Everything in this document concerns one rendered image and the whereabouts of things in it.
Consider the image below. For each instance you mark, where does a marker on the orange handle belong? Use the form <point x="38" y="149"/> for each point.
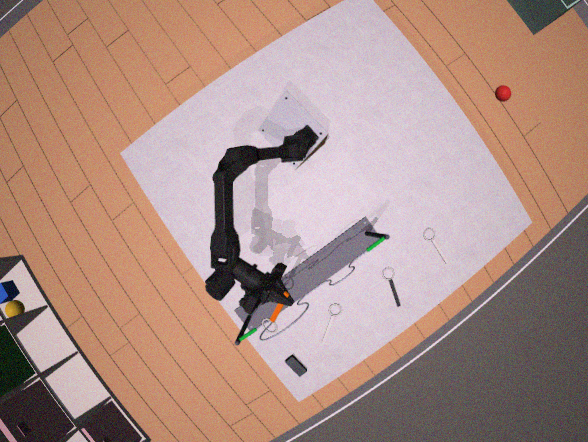
<point x="274" y="316"/>

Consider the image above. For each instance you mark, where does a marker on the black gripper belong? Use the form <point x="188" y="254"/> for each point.
<point x="257" y="281"/>

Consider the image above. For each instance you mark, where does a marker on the dark grey handle with silver loop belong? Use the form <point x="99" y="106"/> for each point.
<point x="392" y="286"/>

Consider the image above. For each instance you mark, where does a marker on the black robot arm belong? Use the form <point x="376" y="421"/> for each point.
<point x="225" y="242"/>

